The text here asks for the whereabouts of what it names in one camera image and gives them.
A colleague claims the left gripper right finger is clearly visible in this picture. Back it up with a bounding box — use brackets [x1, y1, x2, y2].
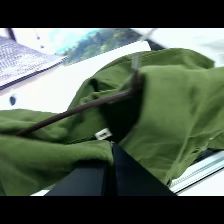
[112, 142, 176, 197]

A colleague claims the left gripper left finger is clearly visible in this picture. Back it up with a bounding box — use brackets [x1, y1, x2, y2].
[45, 160, 115, 197]

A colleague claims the brown clothes hanger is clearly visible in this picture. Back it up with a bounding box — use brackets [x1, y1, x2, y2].
[16, 29, 158, 137]

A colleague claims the green long-sleeved shirt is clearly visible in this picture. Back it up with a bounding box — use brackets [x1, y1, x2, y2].
[0, 47, 224, 197]

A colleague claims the silver frame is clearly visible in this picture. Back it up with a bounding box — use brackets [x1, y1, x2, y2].
[169, 149, 224, 195]

